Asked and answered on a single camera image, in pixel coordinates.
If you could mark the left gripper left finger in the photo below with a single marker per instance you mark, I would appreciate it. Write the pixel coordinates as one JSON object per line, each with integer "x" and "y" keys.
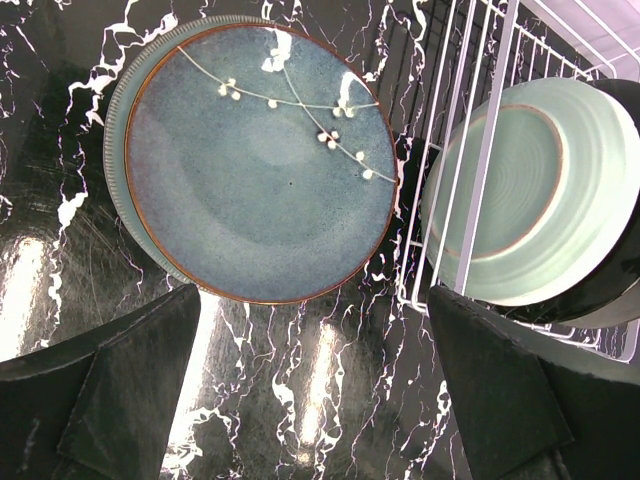
{"x": 101, "y": 404}

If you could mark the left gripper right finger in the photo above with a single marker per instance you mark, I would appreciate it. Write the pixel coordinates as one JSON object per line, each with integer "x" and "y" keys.
{"x": 528, "y": 406}

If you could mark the black plate with colour stripes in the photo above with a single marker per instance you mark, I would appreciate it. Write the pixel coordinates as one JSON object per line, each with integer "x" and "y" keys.
{"x": 620, "y": 260}

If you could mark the mint green floral plate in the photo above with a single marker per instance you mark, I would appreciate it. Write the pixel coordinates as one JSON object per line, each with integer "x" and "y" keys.
{"x": 530, "y": 190}

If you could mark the blue blossom branch plate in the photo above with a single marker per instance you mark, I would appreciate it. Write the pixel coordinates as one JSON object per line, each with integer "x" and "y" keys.
{"x": 259, "y": 164}

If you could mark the large teal bottom plate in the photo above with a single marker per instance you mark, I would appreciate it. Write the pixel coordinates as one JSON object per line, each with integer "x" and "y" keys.
{"x": 117, "y": 150}

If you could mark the white wire dish rack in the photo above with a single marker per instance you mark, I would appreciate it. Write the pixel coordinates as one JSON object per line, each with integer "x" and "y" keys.
{"x": 527, "y": 198}

